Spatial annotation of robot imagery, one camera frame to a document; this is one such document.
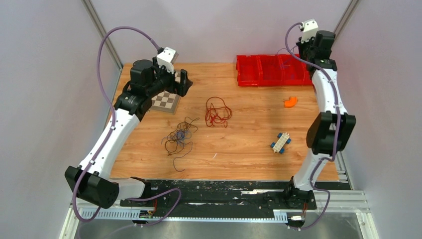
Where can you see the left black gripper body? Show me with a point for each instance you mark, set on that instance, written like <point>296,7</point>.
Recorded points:
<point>167,82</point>

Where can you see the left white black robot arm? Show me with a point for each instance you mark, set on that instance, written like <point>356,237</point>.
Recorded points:
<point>91,180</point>

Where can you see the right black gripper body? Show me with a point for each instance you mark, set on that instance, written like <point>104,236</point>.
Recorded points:
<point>305,50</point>

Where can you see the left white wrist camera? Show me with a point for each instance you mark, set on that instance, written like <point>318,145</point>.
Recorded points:
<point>167,59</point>

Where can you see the red bin far left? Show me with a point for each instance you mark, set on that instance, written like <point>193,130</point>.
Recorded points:
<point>248,70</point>

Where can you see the wooden chessboard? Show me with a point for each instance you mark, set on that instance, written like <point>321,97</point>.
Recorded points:
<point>165,102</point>

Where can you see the aluminium frame rail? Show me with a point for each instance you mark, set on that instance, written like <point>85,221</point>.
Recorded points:
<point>341,201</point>

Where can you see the orange plastic piece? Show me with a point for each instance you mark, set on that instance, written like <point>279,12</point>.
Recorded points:
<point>290,102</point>

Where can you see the red bin far right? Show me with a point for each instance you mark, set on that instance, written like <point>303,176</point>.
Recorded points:
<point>305,75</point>

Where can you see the red bin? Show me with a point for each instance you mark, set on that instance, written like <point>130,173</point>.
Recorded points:
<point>271,73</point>
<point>305,75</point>
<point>248,70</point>
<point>291,72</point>

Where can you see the white blue toy block car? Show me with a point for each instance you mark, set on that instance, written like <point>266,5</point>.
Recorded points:
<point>283,139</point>

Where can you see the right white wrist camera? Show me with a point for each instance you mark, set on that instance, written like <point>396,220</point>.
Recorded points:
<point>309,28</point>

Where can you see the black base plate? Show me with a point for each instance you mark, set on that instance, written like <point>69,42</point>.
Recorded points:
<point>220,199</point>

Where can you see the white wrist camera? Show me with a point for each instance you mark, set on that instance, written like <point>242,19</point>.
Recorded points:
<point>309,28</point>
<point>167,59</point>

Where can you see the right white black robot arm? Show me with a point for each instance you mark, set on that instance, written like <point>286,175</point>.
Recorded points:
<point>332,128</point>

